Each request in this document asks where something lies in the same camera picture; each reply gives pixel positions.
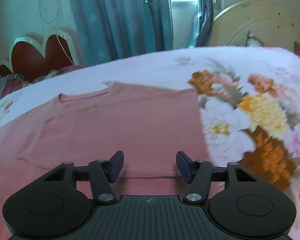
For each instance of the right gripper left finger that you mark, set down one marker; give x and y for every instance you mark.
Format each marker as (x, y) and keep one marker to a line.
(99, 173)

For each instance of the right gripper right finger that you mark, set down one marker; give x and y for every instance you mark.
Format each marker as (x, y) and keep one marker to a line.
(200, 174)

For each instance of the pink knit shirt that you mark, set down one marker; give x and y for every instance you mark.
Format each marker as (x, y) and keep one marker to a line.
(148, 124)

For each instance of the pile of colourful clothes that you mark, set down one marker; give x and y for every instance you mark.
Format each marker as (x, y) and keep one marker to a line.
(15, 82)

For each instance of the floral white bed blanket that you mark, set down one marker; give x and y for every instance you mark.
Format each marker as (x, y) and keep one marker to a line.
(249, 105)

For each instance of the red heart-shaped headboard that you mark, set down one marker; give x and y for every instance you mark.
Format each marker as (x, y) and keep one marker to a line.
(33, 59)

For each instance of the blue-grey window curtain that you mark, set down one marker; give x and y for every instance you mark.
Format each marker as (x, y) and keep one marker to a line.
(109, 30)

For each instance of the cream round headboard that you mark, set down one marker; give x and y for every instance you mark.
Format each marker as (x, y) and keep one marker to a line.
(258, 22)

